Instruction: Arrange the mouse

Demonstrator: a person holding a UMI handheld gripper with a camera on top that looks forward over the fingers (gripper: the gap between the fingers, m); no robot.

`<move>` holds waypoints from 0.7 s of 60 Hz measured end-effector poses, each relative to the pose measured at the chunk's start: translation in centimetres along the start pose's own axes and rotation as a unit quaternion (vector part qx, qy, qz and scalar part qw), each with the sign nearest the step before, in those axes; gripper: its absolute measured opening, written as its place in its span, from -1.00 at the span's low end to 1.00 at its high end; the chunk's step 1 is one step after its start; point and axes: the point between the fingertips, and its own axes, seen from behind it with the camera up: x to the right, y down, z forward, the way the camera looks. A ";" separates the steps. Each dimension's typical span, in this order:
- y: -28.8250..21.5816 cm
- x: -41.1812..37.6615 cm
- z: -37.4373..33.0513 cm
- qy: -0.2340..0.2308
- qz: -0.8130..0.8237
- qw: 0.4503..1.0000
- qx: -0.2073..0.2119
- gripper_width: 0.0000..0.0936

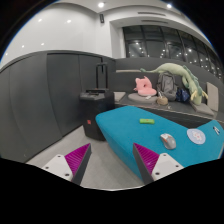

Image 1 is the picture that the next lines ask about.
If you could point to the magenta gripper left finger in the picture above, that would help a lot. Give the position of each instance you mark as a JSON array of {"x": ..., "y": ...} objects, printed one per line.
[{"x": 72, "y": 166}]

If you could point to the grey computer mouse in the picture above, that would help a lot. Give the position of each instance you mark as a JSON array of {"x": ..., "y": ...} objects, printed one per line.
[{"x": 168, "y": 141}]

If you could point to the grey bench sofa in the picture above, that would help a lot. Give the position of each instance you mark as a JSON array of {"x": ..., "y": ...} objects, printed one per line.
[{"x": 184, "y": 113}]

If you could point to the small green box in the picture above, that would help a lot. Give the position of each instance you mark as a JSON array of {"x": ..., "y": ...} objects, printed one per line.
[{"x": 147, "y": 121}]

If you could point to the black rolling suitcase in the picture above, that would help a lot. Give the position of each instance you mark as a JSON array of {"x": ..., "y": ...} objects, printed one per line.
[{"x": 94, "y": 102}]

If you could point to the dark blue bag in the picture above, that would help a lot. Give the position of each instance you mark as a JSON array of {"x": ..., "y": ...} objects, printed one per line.
[{"x": 182, "y": 95}]

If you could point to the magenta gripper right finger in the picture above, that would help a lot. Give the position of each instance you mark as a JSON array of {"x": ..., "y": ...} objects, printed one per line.
[{"x": 154, "y": 166}]

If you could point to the grey backpack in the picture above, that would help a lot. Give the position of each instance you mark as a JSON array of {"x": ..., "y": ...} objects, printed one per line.
[{"x": 166, "y": 85}]

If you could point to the green dragon plush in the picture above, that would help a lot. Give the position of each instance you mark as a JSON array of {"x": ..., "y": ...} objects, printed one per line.
[{"x": 188, "y": 79}]

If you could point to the beige square cushion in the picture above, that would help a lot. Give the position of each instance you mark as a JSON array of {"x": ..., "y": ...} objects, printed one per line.
[{"x": 213, "y": 97}]

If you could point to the small tan pouch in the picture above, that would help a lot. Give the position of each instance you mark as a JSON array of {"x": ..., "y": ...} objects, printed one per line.
[{"x": 162, "y": 100}]

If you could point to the pink plush toy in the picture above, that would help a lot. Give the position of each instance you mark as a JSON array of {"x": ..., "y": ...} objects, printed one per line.
[{"x": 144, "y": 87}]

